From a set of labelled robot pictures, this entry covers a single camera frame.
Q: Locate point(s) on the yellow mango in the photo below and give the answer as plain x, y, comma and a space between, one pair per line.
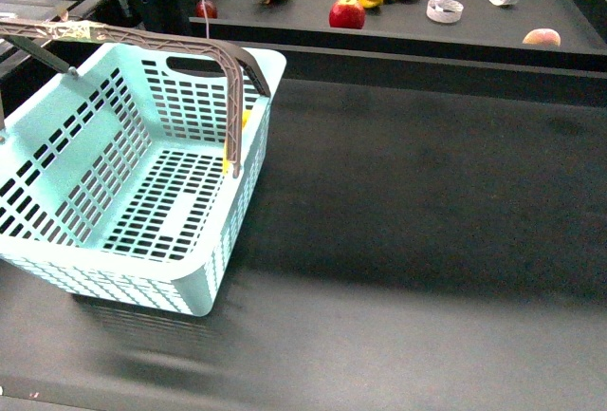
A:
225, 162

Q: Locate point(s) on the light blue plastic basket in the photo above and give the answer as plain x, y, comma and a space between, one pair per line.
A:
111, 173

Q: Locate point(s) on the small dark red apple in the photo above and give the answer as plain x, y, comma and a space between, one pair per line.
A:
206, 9

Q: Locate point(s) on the pink peach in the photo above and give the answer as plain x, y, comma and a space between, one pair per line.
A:
542, 37

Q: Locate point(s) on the black fruit tray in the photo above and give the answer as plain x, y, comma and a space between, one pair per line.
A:
452, 29

